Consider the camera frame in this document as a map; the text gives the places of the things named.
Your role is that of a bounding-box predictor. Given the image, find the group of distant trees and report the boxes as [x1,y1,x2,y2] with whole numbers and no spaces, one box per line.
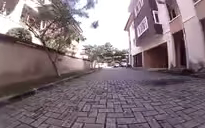
[82,42,130,67]

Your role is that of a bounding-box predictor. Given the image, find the vehicle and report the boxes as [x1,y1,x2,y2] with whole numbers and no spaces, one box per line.
[120,61,129,68]
[112,61,121,69]

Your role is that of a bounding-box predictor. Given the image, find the grey brick paved road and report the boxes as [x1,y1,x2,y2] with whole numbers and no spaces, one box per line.
[0,67,205,128]

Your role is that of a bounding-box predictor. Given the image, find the brown building with white windows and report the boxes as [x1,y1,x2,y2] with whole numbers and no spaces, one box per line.
[123,0,178,70]

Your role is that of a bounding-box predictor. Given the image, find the tall thin-leaved tree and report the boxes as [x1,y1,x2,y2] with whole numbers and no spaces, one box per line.
[25,0,100,78]

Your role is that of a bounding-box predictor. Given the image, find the concrete kerb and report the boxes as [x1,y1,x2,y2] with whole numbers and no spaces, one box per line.
[0,68,100,110]
[146,67,205,80]

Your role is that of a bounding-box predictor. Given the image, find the pink and white building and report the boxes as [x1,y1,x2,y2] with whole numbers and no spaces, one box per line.
[0,0,85,58]

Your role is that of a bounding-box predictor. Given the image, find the green bush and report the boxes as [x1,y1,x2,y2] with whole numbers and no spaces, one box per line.
[5,27,34,45]

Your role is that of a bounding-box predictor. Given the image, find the white and beige building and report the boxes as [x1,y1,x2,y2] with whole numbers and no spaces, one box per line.
[165,0,205,72]

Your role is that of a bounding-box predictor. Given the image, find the dark grass strip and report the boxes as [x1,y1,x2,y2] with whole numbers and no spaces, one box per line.
[0,70,93,101]

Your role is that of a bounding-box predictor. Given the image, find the beige boundary wall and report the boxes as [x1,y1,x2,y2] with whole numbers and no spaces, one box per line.
[0,30,95,89]

